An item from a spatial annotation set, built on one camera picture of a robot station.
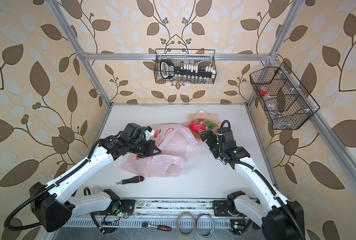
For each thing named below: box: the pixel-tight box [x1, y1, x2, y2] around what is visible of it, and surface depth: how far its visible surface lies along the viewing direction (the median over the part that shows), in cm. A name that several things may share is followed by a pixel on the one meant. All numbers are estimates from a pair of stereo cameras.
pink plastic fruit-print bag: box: [121, 124, 198, 178], surface depth 81 cm
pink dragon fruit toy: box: [190, 119, 218, 133], surface depth 99 cm
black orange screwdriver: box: [116, 175, 145, 185], surface depth 83 cm
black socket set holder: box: [160, 59, 216, 79], surface depth 84 cm
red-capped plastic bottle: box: [259, 86, 290, 121], surface depth 80 cm
